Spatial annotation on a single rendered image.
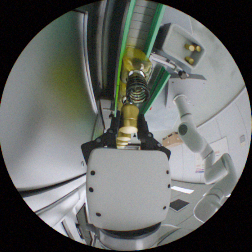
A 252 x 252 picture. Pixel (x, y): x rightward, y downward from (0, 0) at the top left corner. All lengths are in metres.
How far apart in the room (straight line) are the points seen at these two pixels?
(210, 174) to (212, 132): 3.44
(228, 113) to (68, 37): 3.82
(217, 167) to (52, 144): 0.51
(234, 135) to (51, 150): 3.74
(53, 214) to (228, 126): 3.80
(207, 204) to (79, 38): 0.47
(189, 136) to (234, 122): 3.34
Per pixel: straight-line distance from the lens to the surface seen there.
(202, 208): 0.29
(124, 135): 0.17
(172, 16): 0.54
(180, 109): 0.57
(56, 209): 0.21
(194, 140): 0.41
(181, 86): 0.57
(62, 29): 0.17
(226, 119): 3.72
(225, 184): 0.36
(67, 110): 0.17
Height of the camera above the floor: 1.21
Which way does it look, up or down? 26 degrees down
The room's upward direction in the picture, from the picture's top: 177 degrees counter-clockwise
